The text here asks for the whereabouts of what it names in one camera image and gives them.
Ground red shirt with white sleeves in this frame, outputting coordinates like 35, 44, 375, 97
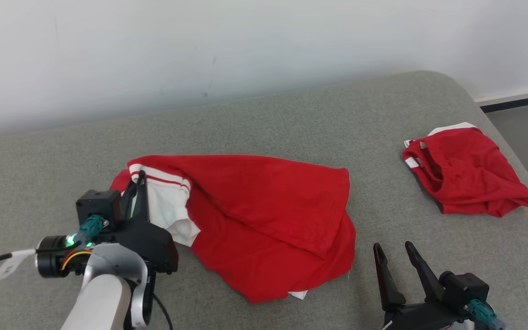
110, 154, 357, 304

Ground white wall baseboard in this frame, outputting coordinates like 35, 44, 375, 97
474, 83, 528, 113

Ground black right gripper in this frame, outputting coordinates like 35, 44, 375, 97
373, 241, 472, 330

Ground white paper cable tag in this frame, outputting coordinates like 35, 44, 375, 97
0, 248, 36, 284

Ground red shorts with white stripe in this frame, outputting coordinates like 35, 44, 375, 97
402, 122, 528, 218

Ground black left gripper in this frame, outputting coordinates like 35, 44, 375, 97
99, 170, 179, 275

